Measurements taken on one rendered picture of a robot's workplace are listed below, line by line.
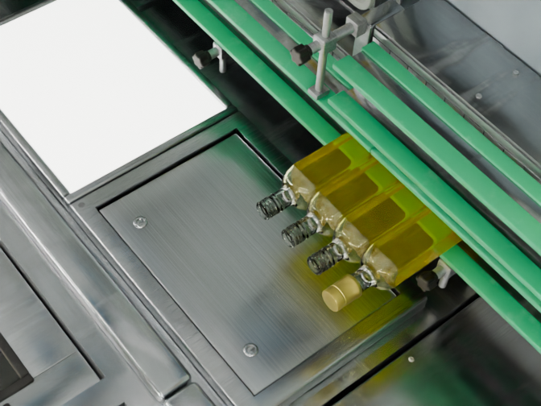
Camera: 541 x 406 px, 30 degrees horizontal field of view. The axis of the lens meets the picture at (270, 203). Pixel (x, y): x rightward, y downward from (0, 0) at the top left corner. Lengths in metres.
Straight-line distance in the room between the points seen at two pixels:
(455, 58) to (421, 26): 0.08
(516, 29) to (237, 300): 0.56
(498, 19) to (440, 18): 0.09
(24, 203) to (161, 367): 0.37
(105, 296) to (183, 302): 0.12
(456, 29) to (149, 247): 0.57
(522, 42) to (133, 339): 0.70
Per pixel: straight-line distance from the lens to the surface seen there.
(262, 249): 1.57
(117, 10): 1.92
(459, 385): 1.53
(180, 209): 1.61
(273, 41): 1.62
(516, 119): 1.42
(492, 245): 1.39
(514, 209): 1.34
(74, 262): 1.57
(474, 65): 1.47
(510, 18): 1.48
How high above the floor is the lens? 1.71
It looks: 24 degrees down
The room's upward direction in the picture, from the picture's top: 121 degrees counter-clockwise
